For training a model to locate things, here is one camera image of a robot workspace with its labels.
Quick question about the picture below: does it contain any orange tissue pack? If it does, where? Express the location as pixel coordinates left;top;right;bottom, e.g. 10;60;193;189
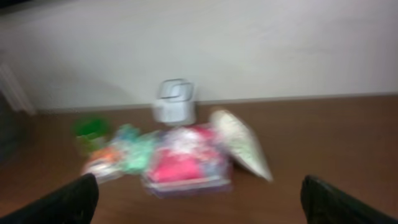
81;146;123;184

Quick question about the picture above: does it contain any white pouch with cork cap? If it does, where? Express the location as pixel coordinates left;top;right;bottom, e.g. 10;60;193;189
210;108;274;182

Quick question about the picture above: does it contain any teal wet wipes pack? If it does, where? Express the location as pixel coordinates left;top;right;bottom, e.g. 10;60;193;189
121;131;159;175

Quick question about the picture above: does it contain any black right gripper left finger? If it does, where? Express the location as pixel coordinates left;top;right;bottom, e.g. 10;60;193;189
1;174;99;224

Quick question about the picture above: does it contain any grey plastic mesh basket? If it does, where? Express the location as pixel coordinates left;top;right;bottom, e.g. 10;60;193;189
1;93;29;162

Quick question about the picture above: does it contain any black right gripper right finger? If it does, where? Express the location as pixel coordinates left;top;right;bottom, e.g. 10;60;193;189
300;175;397;224

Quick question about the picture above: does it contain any green cup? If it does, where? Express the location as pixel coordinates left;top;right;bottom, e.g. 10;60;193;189
72;116;110;155

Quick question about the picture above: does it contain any red purple tissue pack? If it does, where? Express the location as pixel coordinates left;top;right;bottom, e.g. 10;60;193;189
141;124;231;198

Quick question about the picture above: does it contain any small green tissue pack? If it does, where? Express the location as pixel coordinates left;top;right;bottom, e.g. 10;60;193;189
112;124;140;151

